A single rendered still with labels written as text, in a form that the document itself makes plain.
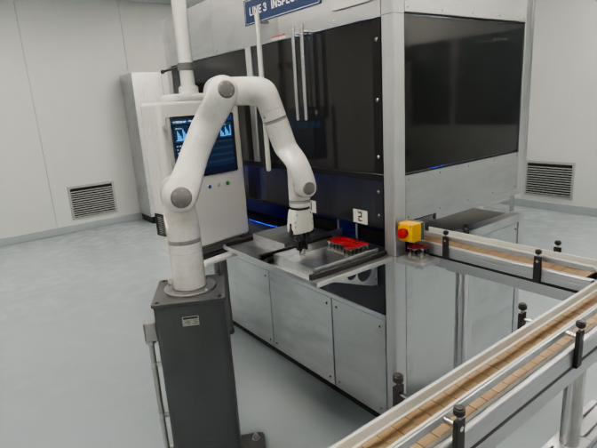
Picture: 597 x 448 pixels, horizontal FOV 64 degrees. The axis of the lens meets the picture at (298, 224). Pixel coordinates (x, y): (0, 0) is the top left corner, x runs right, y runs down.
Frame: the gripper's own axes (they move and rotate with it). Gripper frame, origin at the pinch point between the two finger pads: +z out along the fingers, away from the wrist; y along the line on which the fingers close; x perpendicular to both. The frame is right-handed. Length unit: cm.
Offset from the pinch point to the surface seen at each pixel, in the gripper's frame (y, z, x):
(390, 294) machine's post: -30.7, 24.6, 18.8
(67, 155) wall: -25, -6, -535
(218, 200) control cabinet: -6, -7, -81
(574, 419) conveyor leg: -14, 32, 99
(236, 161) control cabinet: -20, -26, -83
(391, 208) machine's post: -30.3, -12.5, 19.9
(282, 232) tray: -21.0, 7.3, -44.2
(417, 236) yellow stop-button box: -32.6, -2.8, 30.9
